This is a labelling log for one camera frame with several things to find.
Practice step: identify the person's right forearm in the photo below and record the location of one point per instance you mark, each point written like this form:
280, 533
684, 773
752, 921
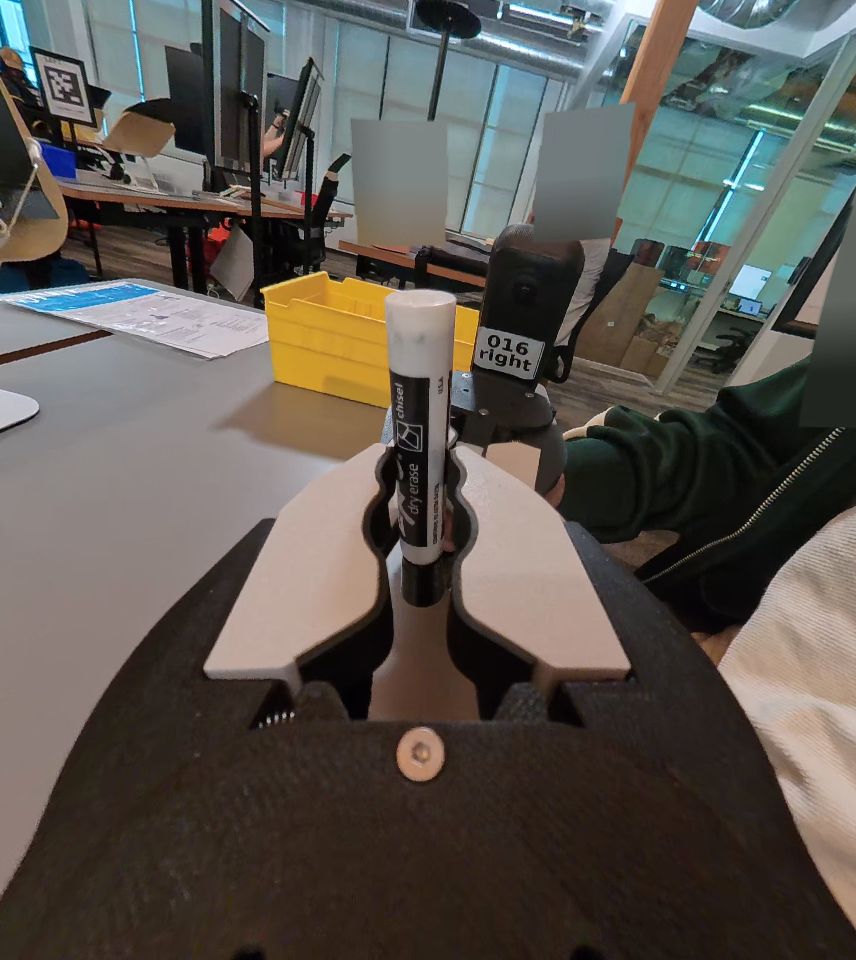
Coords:
623, 472

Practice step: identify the tan cardboard panel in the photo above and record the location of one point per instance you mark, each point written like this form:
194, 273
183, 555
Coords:
49, 225

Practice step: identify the white ribbed garment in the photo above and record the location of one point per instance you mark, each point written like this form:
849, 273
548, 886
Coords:
833, 712

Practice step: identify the wooden post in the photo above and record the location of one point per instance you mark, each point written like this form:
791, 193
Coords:
660, 45

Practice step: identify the long wooden-edged desk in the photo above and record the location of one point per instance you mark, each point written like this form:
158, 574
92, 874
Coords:
172, 196

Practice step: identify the grey desk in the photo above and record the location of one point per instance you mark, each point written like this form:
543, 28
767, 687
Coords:
135, 487

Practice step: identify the printed paper sheet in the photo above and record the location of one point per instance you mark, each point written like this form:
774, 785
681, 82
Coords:
142, 315

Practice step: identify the silver ventilation duct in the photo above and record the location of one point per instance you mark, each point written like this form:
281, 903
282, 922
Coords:
810, 11

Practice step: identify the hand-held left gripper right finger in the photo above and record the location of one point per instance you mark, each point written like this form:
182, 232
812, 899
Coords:
540, 585

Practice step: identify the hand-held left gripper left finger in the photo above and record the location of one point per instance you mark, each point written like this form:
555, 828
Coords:
300, 585

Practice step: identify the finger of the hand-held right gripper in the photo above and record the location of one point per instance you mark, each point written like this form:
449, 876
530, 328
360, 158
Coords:
514, 465

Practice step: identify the blue plastic bin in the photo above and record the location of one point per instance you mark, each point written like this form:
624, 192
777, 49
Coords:
58, 161

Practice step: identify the black disc-topped pole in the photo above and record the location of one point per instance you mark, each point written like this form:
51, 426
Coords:
446, 22

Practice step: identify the small fiducial marker board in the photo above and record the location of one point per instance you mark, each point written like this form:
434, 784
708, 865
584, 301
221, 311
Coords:
64, 86

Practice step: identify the black computer monitor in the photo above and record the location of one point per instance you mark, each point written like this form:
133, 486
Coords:
236, 90
186, 97
300, 120

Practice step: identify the black white dry erase marker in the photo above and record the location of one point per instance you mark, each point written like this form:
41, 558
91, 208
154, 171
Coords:
416, 420

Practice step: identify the folded cardboard sheet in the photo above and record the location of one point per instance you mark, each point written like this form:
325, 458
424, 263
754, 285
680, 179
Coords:
139, 135

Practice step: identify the brown cardboard box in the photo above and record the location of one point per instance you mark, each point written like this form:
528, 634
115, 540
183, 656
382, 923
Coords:
630, 315

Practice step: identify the yellow plastic bin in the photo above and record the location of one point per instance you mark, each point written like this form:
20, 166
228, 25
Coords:
323, 352

